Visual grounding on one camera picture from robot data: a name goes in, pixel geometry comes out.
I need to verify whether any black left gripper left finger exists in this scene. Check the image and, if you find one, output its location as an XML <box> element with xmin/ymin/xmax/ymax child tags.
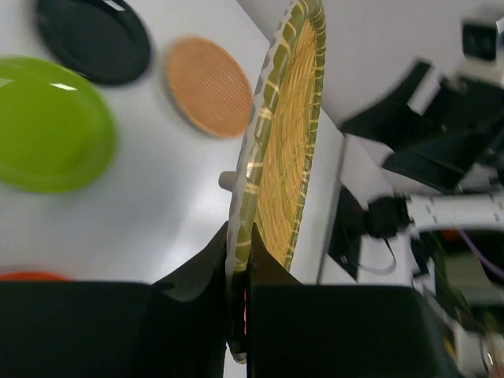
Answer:
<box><xmin>1</xmin><ymin>228</ymin><xmax>226</xmax><ymax>377</ymax></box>

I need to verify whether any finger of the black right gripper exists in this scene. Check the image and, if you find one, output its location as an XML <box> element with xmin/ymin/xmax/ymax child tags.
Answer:
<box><xmin>382</xmin><ymin>130</ymin><xmax>488</xmax><ymax>191</ymax></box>
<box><xmin>340</xmin><ymin>60</ymin><xmax>445</xmax><ymax>146</ymax></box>

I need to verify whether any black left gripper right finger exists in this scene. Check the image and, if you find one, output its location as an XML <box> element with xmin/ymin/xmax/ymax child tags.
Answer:
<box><xmin>246</xmin><ymin>230</ymin><xmax>458</xmax><ymax>377</ymax></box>

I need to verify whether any green-rimmed bamboo tray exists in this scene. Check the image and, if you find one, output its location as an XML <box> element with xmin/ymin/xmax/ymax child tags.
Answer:
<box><xmin>225</xmin><ymin>1</ymin><xmax>326</xmax><ymax>364</ymax></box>

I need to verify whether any tan woven wicker tray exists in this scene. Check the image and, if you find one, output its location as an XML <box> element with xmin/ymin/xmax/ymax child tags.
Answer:
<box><xmin>164</xmin><ymin>35</ymin><xmax>253</xmax><ymax>139</ymax></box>

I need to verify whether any green plastic plate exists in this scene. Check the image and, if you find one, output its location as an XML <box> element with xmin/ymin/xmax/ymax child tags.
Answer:
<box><xmin>1</xmin><ymin>56</ymin><xmax>117</xmax><ymax>193</ymax></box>

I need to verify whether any black plastic plate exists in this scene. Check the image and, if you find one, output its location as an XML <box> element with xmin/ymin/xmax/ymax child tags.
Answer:
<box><xmin>33</xmin><ymin>0</ymin><xmax>152</xmax><ymax>86</ymax></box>

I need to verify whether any orange plastic plate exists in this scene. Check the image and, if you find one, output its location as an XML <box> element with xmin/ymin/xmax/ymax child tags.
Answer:
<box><xmin>0</xmin><ymin>271</ymin><xmax>72</xmax><ymax>282</ymax></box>

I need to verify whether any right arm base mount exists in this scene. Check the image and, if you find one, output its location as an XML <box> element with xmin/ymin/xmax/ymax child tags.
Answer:
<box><xmin>328</xmin><ymin>187</ymin><xmax>410</xmax><ymax>280</ymax></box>

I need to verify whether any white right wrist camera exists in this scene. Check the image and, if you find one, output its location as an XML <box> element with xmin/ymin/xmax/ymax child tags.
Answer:
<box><xmin>461</xmin><ymin>14</ymin><xmax>503</xmax><ymax>62</ymax></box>

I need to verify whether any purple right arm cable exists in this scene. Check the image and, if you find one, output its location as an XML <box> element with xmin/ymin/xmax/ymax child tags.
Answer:
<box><xmin>458</xmin><ymin>228</ymin><xmax>504</xmax><ymax>276</ymax></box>

